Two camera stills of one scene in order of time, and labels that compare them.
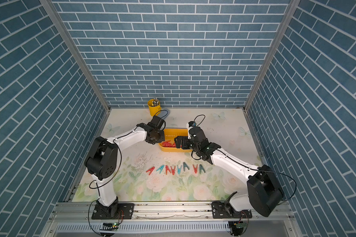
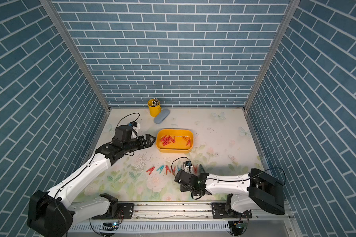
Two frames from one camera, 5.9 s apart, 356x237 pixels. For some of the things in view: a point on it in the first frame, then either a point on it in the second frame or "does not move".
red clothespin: [167, 168] does not move
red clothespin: [151, 170] does not move
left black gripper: [161, 132] → [147, 139]
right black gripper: [186, 140] → [182, 188]
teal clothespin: [160, 168] does not move
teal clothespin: [201, 167] does not move
